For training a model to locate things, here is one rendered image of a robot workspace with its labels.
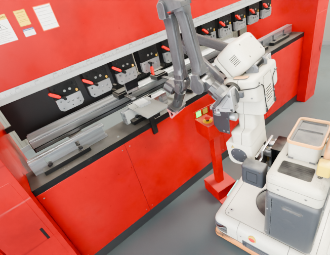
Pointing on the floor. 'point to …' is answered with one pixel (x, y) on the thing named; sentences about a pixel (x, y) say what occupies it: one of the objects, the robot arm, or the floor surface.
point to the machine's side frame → (275, 18)
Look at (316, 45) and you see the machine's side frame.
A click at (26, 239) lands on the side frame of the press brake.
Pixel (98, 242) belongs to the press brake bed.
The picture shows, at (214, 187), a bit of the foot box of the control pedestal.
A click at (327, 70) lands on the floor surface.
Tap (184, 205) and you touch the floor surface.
